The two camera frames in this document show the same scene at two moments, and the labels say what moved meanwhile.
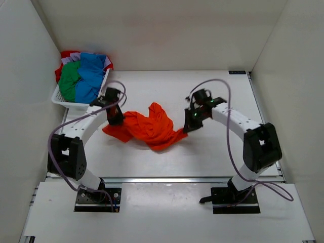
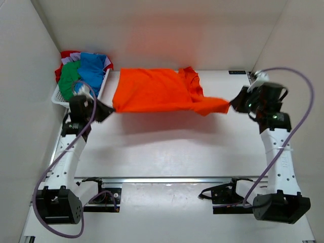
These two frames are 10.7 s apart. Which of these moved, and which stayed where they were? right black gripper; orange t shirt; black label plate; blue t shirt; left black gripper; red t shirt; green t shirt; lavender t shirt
Moved: orange t shirt; left black gripper; right black gripper
Stayed: blue t shirt; black label plate; green t shirt; lavender t shirt; red t shirt
